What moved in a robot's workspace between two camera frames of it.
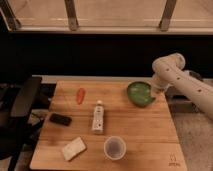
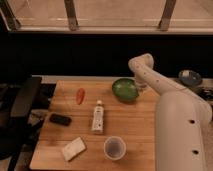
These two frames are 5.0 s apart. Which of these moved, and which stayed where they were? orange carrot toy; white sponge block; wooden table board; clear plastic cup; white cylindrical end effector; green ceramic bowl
Moved: white cylindrical end effector; green ceramic bowl
Stayed: orange carrot toy; clear plastic cup; white sponge block; wooden table board
